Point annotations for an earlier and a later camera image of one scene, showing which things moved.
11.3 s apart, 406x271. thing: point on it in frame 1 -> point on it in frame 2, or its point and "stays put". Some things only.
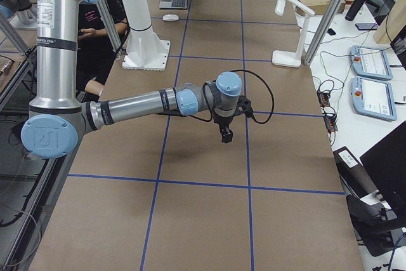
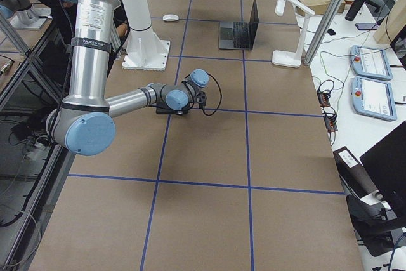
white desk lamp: x=288 y=58 stays put
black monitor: x=386 y=162 stays put
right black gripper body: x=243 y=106 -> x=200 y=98
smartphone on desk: x=366 y=26 stays put
